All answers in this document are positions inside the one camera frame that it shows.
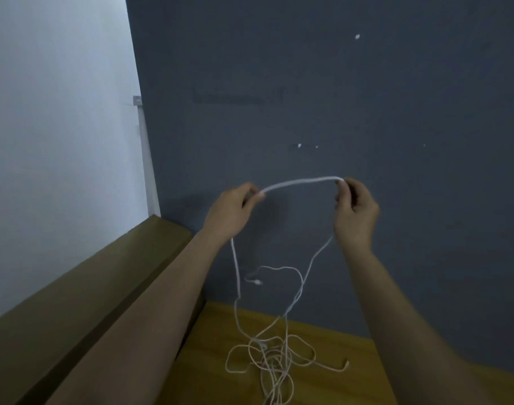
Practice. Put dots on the person's left forearm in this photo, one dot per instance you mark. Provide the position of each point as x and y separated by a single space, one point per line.
130 341

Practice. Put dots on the person's right hand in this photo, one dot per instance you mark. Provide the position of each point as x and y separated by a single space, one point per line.
356 216

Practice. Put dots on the person's right forearm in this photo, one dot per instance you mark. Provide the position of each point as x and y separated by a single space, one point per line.
417 341

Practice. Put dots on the small grey wall bracket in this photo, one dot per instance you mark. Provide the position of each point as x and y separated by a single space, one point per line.
138 101

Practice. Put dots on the person's left hand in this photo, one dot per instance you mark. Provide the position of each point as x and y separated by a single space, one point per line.
230 213

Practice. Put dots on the plain brown cardboard box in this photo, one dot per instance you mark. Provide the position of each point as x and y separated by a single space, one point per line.
80 316

